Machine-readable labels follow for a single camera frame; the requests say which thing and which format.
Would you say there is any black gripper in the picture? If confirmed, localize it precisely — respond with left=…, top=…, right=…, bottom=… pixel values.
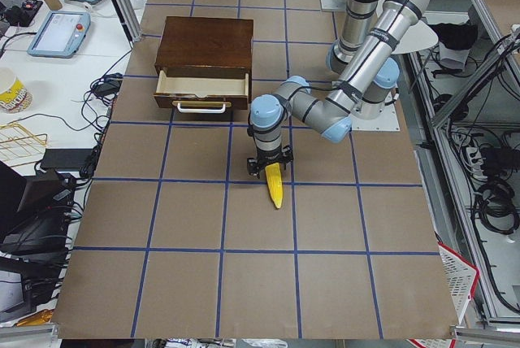
left=247, top=145, right=293, bottom=178

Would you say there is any yellow toy corn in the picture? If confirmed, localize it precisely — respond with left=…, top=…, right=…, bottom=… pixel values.
left=265, top=163, right=284, bottom=209

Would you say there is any wooden drawer with white handle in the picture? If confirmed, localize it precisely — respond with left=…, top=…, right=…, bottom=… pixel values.
left=154, top=71, right=250, bottom=114

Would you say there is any dark wooden drawer box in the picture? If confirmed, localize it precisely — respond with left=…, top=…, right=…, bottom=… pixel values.
left=155, top=16, right=254, bottom=79

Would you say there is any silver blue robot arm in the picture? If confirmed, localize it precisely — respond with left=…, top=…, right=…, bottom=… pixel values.
left=247, top=0, right=430, bottom=176

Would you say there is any black power brick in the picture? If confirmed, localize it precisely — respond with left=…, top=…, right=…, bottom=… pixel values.
left=93, top=80, right=121, bottom=97

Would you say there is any white plastic basket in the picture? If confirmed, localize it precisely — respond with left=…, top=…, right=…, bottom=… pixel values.
left=438, top=242, right=479, bottom=325

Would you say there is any near blue teach pendant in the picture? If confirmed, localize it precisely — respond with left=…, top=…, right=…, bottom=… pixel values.
left=27, top=11, right=91, bottom=59

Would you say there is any black electronics box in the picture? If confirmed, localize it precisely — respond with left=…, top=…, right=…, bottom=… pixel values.
left=1, top=163, right=76, bottom=255

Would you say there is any yellow white paper cup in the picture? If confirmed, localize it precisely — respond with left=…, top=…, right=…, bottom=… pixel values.
left=0, top=67, right=33, bottom=113

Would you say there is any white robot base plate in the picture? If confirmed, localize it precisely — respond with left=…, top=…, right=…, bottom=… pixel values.
left=333, top=80, right=400, bottom=134

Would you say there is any gold wire rack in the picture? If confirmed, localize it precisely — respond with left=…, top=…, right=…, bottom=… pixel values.
left=1, top=123, right=48, bottom=167

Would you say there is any orange screwdriver handle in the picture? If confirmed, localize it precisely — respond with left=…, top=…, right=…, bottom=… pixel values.
left=15, top=309, right=54, bottom=327

